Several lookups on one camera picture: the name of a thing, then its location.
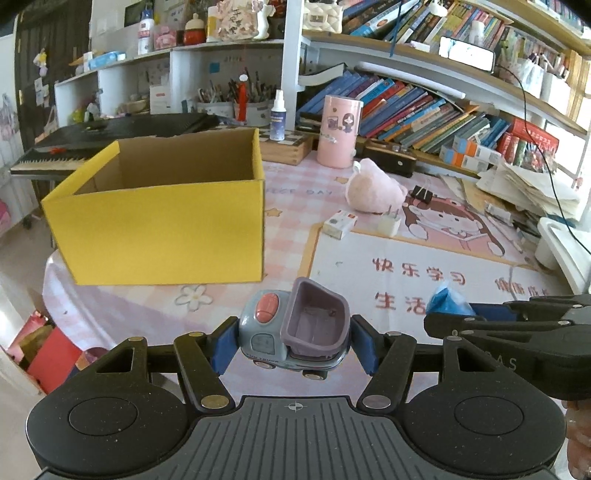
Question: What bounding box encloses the white pen organizer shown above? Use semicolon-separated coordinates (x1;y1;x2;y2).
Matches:
508;41;573;104

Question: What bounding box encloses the bamboo blind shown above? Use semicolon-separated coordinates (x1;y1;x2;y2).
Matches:
568;46;591;125

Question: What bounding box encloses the white shelf unit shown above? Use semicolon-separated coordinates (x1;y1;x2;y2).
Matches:
54;0;591;139

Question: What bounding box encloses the blue and white flat box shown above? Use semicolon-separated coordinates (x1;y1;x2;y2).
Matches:
84;51;126;71

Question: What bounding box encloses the black electronic keyboard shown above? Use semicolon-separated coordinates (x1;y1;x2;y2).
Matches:
10;113;220;176

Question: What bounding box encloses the red paper bag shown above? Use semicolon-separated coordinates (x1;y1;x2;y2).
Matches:
7;311;95;395

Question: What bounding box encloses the white spray bottle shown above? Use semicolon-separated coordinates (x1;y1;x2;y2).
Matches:
269;89;287;142

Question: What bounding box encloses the wooden chessboard box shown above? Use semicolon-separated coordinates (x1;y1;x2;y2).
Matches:
259;127;319;166

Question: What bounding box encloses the orange and white carton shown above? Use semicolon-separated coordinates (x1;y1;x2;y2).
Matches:
438;145;491;175
452;135;504;163

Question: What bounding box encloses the black rectangular case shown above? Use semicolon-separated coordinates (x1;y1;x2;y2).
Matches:
362;138;417;178

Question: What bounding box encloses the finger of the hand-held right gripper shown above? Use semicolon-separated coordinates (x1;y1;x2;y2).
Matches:
466;294;591;322
424;309;591;346

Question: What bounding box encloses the small white and red box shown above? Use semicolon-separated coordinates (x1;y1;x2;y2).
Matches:
322;210;360;240

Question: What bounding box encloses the pink cartoon canister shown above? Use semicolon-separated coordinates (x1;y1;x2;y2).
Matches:
316;95;363;169

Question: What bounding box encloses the blue plastic glove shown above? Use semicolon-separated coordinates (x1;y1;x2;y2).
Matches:
425;281;476;317

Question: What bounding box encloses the row of books under ceiling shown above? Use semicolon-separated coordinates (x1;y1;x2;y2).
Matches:
342;0;591;49

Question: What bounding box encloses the tall red bottle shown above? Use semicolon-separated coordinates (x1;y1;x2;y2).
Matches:
237;74;250;123

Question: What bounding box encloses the black binder clip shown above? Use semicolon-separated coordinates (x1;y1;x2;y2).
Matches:
409;181;437;204

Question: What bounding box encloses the white quilted handbag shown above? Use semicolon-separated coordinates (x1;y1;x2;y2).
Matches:
302;0;345;35

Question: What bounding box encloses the white bottle with blue cap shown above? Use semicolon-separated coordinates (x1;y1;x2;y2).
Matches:
137;9;155;56

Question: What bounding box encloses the black picture frame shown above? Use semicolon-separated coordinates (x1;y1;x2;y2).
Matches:
124;2;155;27

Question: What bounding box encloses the white charger plug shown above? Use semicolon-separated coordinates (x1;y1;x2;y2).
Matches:
378;206;402;238

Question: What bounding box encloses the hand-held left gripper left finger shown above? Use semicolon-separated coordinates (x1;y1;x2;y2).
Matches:
60;316;241;414

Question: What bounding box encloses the grey toy dump truck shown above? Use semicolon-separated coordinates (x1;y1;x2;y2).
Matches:
238;277;352;381

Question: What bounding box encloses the stack of papers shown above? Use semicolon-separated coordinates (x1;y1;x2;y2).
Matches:
438;159;587;232

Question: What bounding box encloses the dark door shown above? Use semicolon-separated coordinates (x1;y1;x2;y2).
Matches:
14;0;58;153

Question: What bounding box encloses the pink gift box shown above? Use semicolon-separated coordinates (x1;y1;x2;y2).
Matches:
154;24;178;51

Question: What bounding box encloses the pink printed desktop mat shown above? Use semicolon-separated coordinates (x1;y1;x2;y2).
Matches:
41;159;573;402

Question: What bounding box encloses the pink plush toy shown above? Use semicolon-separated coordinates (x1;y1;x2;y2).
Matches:
345;158;408;215

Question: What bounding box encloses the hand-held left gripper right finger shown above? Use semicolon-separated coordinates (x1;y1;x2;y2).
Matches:
352;315;518;413

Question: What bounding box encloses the rectangular mirror clock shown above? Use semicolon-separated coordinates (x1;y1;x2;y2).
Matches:
438;36;497;73

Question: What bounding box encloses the yellow cardboard box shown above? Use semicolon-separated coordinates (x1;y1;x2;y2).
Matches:
41;127;266;286

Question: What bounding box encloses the white desk riser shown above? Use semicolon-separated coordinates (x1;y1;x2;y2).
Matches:
536;216;591;291

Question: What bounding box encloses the long row of leaning books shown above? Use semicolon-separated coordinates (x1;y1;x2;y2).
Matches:
295;69;511;155

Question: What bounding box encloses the red round figurine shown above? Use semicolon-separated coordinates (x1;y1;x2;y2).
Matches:
183;13;206;46

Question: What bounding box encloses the person's right hand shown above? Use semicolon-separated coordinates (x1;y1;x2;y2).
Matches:
562;398;591;480

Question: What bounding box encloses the white box with red label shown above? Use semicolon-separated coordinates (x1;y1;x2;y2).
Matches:
149;84;172;114

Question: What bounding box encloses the white brush holder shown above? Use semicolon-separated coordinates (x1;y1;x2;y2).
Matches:
196;69;278;127

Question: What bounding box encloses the black cable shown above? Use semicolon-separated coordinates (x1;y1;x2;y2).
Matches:
494;67;591;254

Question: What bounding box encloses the red book box set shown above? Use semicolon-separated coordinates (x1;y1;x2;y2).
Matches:
496;117;561;174

